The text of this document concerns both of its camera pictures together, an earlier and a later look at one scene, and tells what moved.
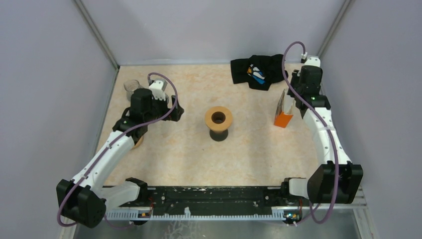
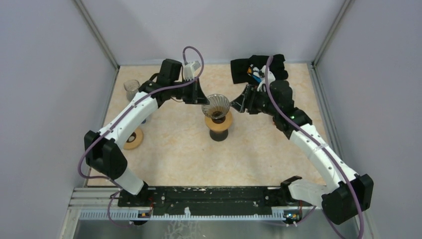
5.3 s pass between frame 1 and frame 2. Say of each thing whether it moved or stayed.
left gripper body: moved
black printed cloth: stayed
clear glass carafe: stayed
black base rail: stayed
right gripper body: moved
